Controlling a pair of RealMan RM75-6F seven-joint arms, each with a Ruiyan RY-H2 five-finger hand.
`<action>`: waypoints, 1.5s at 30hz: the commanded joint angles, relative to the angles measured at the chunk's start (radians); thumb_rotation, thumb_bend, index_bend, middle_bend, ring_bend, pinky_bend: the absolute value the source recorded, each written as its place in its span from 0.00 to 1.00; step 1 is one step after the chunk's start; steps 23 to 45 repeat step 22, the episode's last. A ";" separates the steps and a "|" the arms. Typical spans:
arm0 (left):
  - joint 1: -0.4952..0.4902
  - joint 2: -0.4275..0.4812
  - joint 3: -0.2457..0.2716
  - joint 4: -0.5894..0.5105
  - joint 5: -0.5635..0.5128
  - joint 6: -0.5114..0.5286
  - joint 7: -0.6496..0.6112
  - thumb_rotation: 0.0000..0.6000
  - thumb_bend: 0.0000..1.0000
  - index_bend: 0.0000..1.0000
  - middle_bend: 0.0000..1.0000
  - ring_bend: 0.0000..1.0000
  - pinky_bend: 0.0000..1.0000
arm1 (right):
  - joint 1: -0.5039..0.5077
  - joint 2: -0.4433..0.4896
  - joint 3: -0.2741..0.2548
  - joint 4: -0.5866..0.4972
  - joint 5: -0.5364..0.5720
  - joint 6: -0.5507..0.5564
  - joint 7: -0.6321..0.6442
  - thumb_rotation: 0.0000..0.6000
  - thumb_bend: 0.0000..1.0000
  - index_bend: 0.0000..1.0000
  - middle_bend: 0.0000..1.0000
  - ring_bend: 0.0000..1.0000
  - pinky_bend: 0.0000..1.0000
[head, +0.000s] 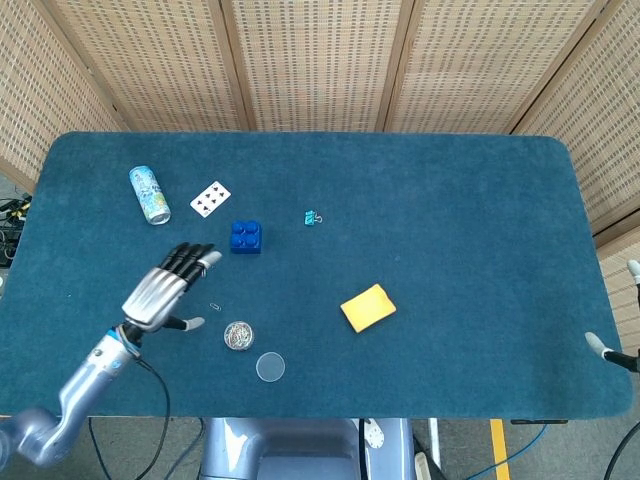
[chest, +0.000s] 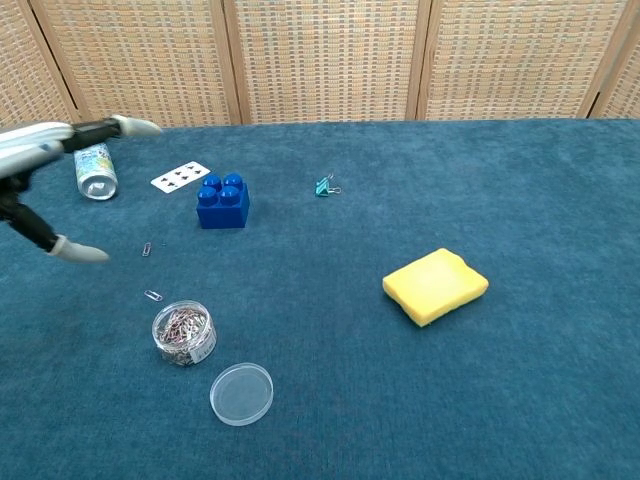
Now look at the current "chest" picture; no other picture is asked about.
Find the clear jar of paper clips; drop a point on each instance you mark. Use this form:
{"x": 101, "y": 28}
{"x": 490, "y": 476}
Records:
{"x": 184, "y": 340}

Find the blue building block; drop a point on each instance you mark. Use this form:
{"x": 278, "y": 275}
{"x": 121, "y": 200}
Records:
{"x": 222, "y": 212}

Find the teal binder clip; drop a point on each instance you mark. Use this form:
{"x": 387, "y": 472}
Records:
{"x": 321, "y": 189}

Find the printed drink can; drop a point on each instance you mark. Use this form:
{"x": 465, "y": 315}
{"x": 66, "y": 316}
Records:
{"x": 97, "y": 175}

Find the teal table cloth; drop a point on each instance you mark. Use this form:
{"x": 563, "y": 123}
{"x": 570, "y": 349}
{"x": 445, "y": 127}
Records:
{"x": 350, "y": 400}

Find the clear round lid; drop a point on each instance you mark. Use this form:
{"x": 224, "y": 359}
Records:
{"x": 241, "y": 395}

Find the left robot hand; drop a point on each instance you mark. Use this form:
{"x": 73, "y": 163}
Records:
{"x": 30, "y": 145}

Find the playing card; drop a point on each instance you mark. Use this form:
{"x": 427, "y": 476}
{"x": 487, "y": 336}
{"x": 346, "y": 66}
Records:
{"x": 177, "y": 177}

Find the woven folding screen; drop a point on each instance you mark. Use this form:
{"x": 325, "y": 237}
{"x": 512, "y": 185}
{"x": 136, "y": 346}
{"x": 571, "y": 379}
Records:
{"x": 325, "y": 60}

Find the silver paper clip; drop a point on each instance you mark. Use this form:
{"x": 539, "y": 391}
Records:
{"x": 153, "y": 295}
{"x": 146, "y": 249}

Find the yellow sponge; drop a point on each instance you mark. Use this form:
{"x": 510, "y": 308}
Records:
{"x": 432, "y": 285}

